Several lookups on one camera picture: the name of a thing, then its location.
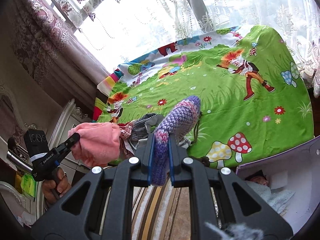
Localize red white floral cloth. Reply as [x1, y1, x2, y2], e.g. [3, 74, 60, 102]
[118, 122, 133, 156]

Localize purple floral drape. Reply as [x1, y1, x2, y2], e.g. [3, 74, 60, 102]
[5, 0, 108, 109]

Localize green cartoon bedsheet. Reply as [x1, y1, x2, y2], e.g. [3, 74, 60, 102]
[93, 25, 314, 168]

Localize striped rug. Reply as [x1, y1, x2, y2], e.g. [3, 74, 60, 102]
[100, 179, 221, 240]

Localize left hand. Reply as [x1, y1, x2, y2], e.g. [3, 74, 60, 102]
[42, 167, 71, 205]

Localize purple knitted item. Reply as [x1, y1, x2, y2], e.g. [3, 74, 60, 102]
[151, 95, 201, 186]

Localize white lace curtain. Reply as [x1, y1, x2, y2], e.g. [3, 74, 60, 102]
[46, 0, 319, 97]

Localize black white checkered cloth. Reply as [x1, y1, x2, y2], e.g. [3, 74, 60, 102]
[130, 113, 164, 141]

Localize pink soft cloth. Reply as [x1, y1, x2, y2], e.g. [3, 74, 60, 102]
[68, 122, 121, 167]

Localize white purple storage box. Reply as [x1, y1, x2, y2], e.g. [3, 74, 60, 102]
[236, 137, 319, 233]

